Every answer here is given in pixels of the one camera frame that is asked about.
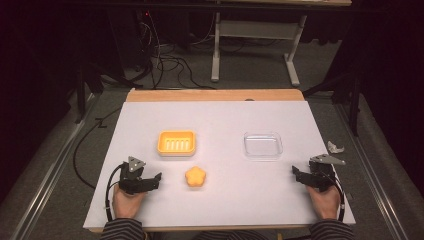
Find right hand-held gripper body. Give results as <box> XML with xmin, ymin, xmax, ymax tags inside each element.
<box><xmin>308</xmin><ymin>153</ymin><xmax>347</xmax><ymax>193</ymax></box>

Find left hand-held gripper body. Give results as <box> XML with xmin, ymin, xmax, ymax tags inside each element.
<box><xmin>118</xmin><ymin>155</ymin><xmax>148</xmax><ymax>196</ymax></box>

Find person's right hand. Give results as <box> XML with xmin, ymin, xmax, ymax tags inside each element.
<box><xmin>306</xmin><ymin>184</ymin><xmax>342</xmax><ymax>221</ymax></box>

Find person's left hand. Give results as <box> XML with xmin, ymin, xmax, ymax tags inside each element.
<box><xmin>112</xmin><ymin>184</ymin><xmax>148</xmax><ymax>220</ymax></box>

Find crumpled white paper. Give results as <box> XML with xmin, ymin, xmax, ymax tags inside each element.
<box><xmin>326</xmin><ymin>140</ymin><xmax>345</xmax><ymax>155</ymax></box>

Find orange soap dish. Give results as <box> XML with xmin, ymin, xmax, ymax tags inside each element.
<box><xmin>156</xmin><ymin>129</ymin><xmax>197</xmax><ymax>158</ymax></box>

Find orange flower-shaped soap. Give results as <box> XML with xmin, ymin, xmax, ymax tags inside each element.
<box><xmin>184</xmin><ymin>165</ymin><xmax>207</xmax><ymax>188</ymax></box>

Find clear plastic dish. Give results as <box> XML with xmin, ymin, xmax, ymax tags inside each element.
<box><xmin>242</xmin><ymin>131</ymin><xmax>285</xmax><ymax>160</ymax></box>

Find white table mat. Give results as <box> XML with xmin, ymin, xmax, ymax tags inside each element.
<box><xmin>82</xmin><ymin>100</ymin><xmax>357</xmax><ymax>230</ymax></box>

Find black stand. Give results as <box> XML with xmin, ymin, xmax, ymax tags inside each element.
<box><xmin>302</xmin><ymin>71</ymin><xmax>363</xmax><ymax>138</ymax></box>
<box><xmin>73</xmin><ymin>59</ymin><xmax>135</xmax><ymax>125</ymax></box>

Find person's striped torso clothing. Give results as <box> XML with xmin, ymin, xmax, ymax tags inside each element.
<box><xmin>146</xmin><ymin>229</ymin><xmax>278</xmax><ymax>240</ymax></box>

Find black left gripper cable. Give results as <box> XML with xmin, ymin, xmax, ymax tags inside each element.
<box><xmin>104</xmin><ymin>163</ymin><xmax>125</xmax><ymax>222</ymax></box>

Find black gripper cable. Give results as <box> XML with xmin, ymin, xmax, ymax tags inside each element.
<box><xmin>104</xmin><ymin>163</ymin><xmax>125</xmax><ymax>222</ymax></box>
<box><xmin>328</xmin><ymin>172</ymin><xmax>346</xmax><ymax>223</ymax></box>

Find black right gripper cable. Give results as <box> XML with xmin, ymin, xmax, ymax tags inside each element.
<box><xmin>328</xmin><ymin>172</ymin><xmax>346</xmax><ymax>223</ymax></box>

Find metal floor rail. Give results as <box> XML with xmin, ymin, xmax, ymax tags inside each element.
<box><xmin>334</xmin><ymin>102</ymin><xmax>403</xmax><ymax>240</ymax></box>
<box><xmin>9</xmin><ymin>93</ymin><xmax>103</xmax><ymax>240</ymax></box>

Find black floor cable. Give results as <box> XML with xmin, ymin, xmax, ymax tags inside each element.
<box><xmin>72</xmin><ymin>106</ymin><xmax>123</xmax><ymax>190</ymax></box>

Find tangle of black floor cables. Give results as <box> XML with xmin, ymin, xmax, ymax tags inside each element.
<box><xmin>132</xmin><ymin>11</ymin><xmax>216</xmax><ymax>91</ymax></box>

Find white metal desk frame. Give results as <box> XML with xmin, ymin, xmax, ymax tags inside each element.
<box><xmin>210</xmin><ymin>12</ymin><xmax>308</xmax><ymax>88</ymax></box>

